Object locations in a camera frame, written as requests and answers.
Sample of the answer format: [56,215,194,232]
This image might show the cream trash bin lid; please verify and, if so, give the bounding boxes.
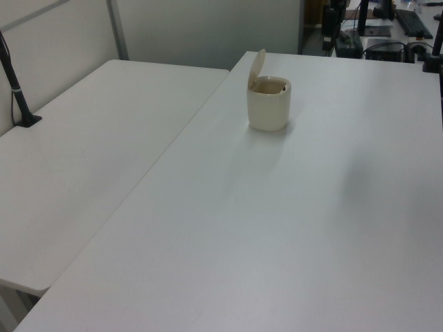
[247,48,267,92]

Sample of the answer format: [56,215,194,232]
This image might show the cream trash bin body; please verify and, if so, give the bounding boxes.
[246,75,292,133]

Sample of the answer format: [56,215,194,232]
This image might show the black desktop device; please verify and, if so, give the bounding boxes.
[334,30,365,58]

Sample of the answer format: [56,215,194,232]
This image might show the black upright equipment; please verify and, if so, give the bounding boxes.
[322,0,347,51]

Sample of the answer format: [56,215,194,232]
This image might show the black electronics box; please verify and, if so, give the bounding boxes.
[365,37,406,62]

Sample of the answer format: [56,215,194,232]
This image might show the black monitor stand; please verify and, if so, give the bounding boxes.
[356,0,395,37]

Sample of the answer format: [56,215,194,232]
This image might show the white power strip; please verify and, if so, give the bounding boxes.
[406,34,435,64]

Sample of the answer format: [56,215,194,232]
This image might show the black pole with table clamp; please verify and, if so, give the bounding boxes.
[421,0,443,74]

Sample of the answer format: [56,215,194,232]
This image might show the black keyboard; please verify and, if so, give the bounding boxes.
[394,8,434,39]

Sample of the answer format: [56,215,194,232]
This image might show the grey metal partition post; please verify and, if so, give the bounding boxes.
[106,0,129,62]

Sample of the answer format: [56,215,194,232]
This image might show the black camera pole with clamp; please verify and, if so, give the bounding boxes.
[0,29,44,127]

